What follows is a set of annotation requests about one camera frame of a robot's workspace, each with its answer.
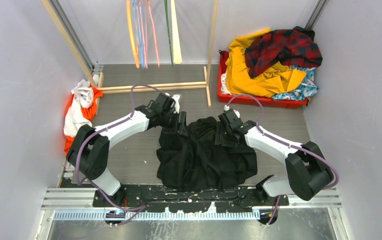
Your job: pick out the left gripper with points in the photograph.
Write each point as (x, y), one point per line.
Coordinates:
(180, 127)

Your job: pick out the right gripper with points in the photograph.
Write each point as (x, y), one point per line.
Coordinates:
(220, 139)

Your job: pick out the black pleated skirt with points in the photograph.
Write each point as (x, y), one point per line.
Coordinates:
(193, 162)

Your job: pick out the cream wooden hanger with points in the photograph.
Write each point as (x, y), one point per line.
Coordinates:
(176, 45)

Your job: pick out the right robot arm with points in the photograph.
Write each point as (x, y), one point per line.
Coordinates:
(307, 172)

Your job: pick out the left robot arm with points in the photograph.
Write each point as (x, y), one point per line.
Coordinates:
(89, 151)

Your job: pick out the orange hanger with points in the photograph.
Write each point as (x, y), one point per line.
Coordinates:
(131, 34)

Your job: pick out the green hanger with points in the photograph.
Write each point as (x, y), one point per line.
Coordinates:
(165, 4)

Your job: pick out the blue hanger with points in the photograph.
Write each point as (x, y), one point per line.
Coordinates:
(139, 32)

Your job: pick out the pink hanger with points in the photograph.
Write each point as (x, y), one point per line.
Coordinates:
(147, 19)

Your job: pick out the red plastic bin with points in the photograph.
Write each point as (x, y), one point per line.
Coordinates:
(245, 100)

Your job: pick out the yellow garment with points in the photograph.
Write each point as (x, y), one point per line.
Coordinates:
(276, 79)

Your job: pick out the blue patterned garment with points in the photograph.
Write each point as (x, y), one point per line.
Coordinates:
(305, 90)

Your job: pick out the wooden clothes rack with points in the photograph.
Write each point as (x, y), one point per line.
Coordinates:
(51, 7)

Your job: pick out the white and orange clothes pile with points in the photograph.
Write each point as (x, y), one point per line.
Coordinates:
(80, 110)

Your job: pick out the red plaid shirt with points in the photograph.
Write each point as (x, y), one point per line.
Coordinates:
(290, 47)

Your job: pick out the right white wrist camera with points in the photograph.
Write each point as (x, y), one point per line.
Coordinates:
(233, 112)

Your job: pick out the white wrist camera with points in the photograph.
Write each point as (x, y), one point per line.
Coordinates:
(233, 112)
(175, 105)

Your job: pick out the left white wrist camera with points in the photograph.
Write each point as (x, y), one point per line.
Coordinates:
(175, 105)

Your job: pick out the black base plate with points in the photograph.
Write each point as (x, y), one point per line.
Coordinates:
(159, 198)

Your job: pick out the aluminium frame post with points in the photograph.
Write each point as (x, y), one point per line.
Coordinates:
(72, 35)

